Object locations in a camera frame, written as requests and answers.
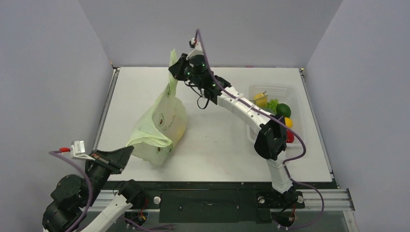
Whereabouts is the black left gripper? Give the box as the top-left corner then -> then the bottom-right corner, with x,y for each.
83,144 -> 135,205

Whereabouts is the light green plastic bag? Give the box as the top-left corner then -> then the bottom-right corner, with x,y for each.
126,49 -> 189,167

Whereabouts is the red fake apple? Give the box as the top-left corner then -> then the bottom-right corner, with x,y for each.
286,130 -> 295,144

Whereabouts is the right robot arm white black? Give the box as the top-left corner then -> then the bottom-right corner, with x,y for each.
168,54 -> 296,206

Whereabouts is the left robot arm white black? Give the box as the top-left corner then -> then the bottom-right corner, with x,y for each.
42,146 -> 146,232

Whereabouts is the yellow fake pear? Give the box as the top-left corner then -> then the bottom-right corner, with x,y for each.
253,92 -> 267,108

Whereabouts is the fake green grape bunch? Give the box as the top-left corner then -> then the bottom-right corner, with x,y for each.
266,99 -> 279,114

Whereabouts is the dark green fake lime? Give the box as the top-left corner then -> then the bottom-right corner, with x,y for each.
276,103 -> 292,118

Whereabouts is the yellow fake lemon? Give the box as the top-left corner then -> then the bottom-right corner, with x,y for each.
284,117 -> 293,128

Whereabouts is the white perforated plastic basket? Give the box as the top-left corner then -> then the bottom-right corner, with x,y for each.
245,83 -> 308,145

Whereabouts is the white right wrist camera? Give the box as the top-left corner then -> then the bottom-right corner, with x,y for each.
186,38 -> 204,60

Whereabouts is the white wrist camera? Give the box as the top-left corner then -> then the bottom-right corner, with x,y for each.
69,140 -> 95,160
186,38 -> 204,60

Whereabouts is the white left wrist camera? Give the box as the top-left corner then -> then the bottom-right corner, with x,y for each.
69,140 -> 95,160

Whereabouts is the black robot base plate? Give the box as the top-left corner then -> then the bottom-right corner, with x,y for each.
105,181 -> 337,225

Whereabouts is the aluminium rail frame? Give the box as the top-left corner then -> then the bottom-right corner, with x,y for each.
95,67 -> 353,211

